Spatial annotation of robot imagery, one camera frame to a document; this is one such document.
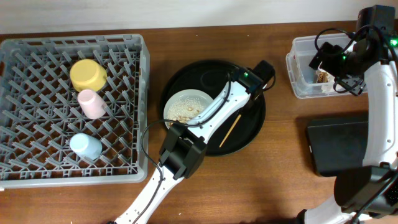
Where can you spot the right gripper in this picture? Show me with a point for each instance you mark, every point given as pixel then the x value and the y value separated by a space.
pixel 354 86

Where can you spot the wooden chopstick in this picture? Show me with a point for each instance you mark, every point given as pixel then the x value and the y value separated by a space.
pixel 230 130

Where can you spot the grey plate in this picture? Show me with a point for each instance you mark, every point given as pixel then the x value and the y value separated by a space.
pixel 204 98

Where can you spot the food scraps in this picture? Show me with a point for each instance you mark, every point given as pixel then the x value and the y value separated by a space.
pixel 184 110

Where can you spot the pink cup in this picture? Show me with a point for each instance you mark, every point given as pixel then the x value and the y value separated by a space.
pixel 91 104

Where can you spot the yellow bowl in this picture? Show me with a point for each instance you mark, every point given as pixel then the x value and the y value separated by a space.
pixel 87 74

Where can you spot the light blue cup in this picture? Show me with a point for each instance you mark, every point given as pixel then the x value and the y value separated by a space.
pixel 86 146

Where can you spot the white napkin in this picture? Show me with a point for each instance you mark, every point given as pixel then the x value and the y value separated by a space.
pixel 327 88

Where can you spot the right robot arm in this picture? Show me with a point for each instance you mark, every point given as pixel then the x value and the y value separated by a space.
pixel 367 191

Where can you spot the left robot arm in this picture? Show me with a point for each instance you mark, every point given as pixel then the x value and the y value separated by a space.
pixel 184 147

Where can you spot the grey plastic dishwasher rack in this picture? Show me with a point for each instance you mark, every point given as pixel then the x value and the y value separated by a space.
pixel 40 112

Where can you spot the clear plastic bin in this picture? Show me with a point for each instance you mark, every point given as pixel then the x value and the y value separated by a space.
pixel 301 75

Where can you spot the round black tray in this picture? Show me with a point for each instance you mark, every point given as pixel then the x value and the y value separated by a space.
pixel 210 76

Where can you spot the black rectangular bin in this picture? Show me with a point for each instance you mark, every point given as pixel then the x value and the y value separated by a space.
pixel 337 144

